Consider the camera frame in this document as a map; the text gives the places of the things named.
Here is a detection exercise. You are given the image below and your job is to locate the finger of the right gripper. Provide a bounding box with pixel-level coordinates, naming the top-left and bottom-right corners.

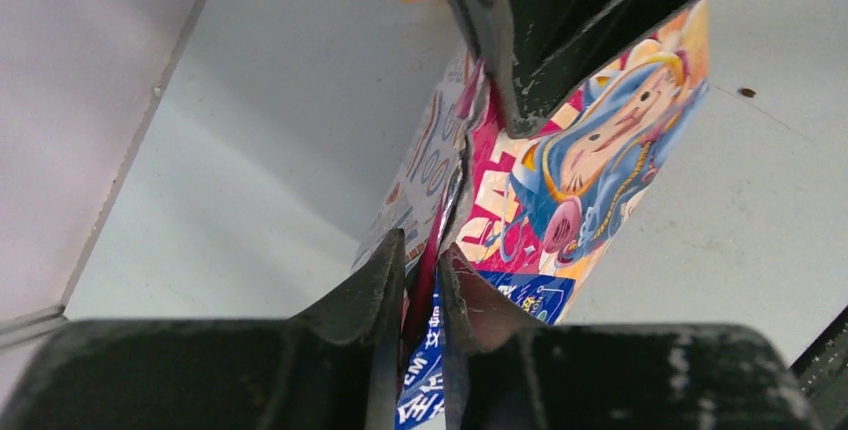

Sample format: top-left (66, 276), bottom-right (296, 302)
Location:
top-left (447, 0), bottom-right (698, 138)

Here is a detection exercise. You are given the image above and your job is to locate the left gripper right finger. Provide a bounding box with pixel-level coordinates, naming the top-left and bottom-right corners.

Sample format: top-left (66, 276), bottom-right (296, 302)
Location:
top-left (438, 248), bottom-right (820, 429)

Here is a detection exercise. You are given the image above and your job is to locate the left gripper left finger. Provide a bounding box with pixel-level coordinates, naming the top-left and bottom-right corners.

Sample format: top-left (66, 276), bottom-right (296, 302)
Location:
top-left (1, 229), bottom-right (405, 429)

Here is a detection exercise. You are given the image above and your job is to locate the colourful pet food bag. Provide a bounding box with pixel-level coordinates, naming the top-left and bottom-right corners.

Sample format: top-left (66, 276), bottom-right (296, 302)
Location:
top-left (351, 0), bottom-right (711, 430)

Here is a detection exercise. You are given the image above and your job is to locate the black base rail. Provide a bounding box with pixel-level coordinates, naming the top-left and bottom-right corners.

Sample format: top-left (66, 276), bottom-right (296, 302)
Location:
top-left (791, 308), bottom-right (847, 429)

